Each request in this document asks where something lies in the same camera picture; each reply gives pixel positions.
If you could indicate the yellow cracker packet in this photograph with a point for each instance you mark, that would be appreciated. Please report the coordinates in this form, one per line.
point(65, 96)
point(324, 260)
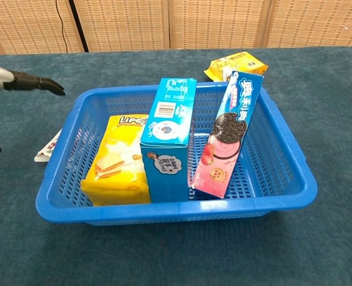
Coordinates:
point(223, 65)

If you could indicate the light blue carton box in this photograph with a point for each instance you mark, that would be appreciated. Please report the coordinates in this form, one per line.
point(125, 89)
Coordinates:
point(167, 143)

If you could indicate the blue pink Oreo box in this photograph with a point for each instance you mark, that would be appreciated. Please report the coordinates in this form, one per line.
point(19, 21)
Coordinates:
point(226, 137)

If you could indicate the white burger print snack packet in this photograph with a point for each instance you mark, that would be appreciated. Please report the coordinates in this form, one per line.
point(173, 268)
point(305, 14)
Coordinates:
point(49, 149)

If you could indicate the teal table carpet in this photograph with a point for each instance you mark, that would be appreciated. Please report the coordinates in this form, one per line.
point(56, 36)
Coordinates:
point(176, 256)

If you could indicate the blue plastic mesh basket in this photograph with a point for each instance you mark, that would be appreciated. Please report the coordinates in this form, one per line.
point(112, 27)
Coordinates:
point(268, 167)

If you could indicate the large yellow Lipo snack bag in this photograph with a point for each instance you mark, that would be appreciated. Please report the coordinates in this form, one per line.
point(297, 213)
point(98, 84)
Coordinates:
point(116, 167)

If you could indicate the bamboo folding screen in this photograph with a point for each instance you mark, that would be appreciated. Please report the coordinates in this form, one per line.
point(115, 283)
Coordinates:
point(217, 24)

